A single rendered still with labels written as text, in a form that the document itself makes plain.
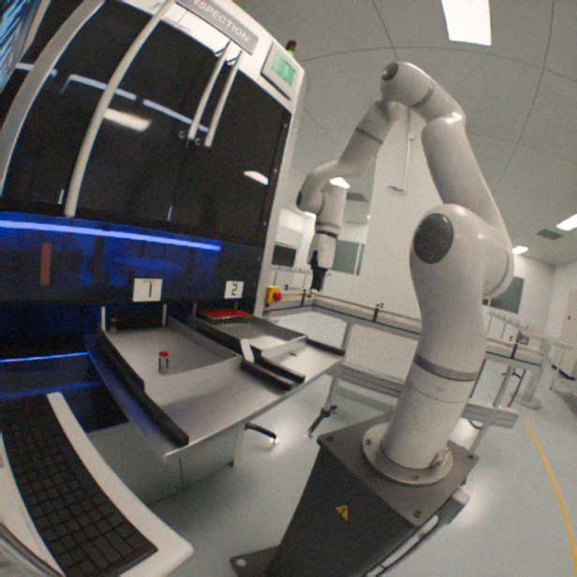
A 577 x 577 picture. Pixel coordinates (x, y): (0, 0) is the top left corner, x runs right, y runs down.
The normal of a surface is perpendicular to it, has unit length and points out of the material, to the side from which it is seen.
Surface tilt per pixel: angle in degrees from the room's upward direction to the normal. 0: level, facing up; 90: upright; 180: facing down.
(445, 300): 128
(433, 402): 90
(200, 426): 0
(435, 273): 122
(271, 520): 0
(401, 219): 90
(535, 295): 90
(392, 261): 90
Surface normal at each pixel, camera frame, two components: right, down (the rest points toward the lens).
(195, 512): 0.18, -0.98
